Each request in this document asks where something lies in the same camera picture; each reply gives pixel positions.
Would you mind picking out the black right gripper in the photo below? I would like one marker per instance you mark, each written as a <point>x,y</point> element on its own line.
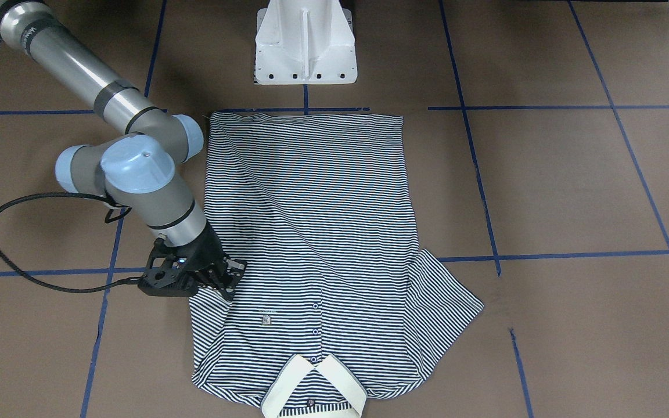
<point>208,253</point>

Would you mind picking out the striped polo shirt white collar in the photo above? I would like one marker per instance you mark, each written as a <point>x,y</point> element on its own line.
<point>339,303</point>

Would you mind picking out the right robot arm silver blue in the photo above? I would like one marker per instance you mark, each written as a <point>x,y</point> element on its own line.
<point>135,173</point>

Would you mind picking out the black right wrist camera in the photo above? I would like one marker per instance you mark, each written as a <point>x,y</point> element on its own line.
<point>165,274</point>

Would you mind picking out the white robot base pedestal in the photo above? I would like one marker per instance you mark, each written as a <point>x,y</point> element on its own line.
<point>305,43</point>

